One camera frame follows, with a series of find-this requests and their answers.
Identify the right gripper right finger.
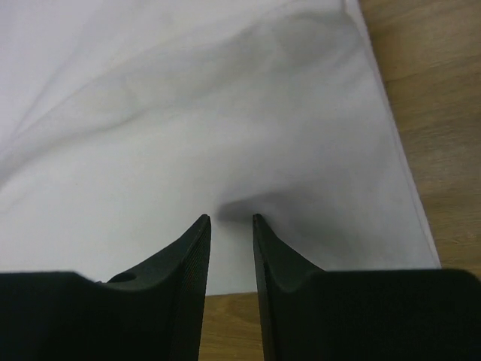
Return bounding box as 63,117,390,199
253,215,480,360

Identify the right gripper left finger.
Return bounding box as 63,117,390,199
1,215,211,360

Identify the white t shirt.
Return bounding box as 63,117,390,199
1,1,440,295

